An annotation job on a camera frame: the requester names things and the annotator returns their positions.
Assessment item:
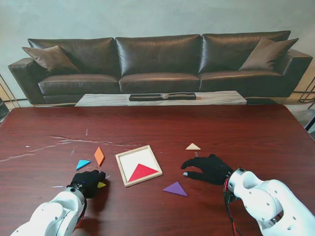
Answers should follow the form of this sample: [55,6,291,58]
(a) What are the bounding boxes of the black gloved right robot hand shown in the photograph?
[181,154,234,185]

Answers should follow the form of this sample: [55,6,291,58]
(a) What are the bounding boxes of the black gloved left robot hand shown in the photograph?
[66,169,107,199]

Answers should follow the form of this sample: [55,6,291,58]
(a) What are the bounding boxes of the purple tangram triangle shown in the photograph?
[162,181,188,197]

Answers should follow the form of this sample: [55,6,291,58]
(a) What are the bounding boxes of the square wooden puzzle tray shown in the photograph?
[115,145,163,188]

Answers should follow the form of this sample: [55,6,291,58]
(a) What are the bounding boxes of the large red tangram triangle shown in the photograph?
[128,163,158,183]

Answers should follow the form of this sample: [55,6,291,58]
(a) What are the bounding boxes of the blue tangram triangle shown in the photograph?
[76,159,92,171]

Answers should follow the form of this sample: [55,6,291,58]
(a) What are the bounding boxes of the orange tangram parallelogram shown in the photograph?
[94,147,105,167]

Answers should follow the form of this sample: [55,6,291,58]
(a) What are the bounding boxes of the grey marble coffee table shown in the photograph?
[75,90,248,107]

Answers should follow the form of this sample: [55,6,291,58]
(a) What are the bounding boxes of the long black decorative tray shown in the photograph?
[129,92,197,101]

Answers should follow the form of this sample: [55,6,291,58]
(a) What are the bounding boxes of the black chair edge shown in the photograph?
[0,98,10,123]

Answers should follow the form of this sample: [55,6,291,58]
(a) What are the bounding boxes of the dark brown leather sofa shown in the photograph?
[7,30,313,105]

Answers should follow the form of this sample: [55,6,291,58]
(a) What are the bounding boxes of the brown throw pillow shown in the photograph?
[22,45,79,74]
[239,37,300,71]

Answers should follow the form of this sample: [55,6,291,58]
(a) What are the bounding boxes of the red and black left arm cables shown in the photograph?
[73,196,88,231]

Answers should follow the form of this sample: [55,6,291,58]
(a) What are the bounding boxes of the red and black arm cables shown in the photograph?
[222,178,243,236]
[73,196,88,231]

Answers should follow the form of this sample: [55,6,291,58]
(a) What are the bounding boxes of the red and black right arm cables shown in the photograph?
[222,178,243,236]

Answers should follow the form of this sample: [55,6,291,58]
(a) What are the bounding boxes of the thin metal side table frame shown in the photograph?
[292,73,315,110]
[0,73,22,109]

